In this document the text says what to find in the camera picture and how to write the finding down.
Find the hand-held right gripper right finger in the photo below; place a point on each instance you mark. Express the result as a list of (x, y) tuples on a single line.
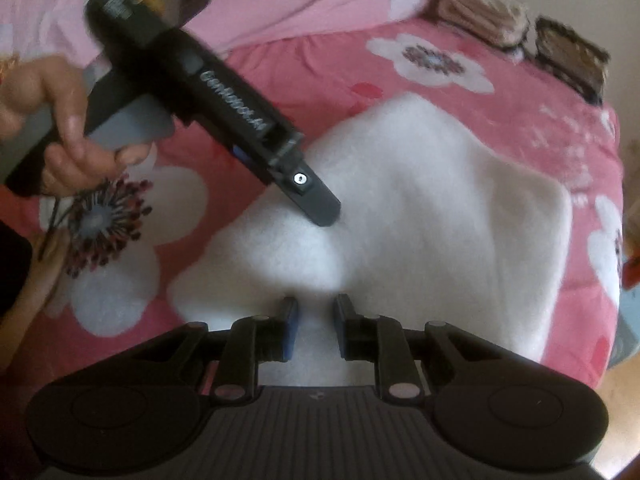
[(341, 330)]

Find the person's left hand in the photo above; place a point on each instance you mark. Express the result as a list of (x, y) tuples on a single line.
[(65, 90)]

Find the pink floral blanket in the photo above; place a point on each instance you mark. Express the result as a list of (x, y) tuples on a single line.
[(400, 70)]

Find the stack of dark folded clothes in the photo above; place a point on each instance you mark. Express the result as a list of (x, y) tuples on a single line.
[(570, 57)]

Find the stack of light folded clothes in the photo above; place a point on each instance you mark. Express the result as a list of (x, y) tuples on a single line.
[(480, 10)]

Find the white deer print sweater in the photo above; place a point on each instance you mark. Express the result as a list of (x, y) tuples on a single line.
[(425, 210)]

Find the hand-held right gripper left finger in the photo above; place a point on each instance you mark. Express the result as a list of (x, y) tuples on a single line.
[(292, 330)]

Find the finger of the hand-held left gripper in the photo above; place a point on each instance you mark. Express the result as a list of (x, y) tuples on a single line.
[(241, 154), (315, 200)]

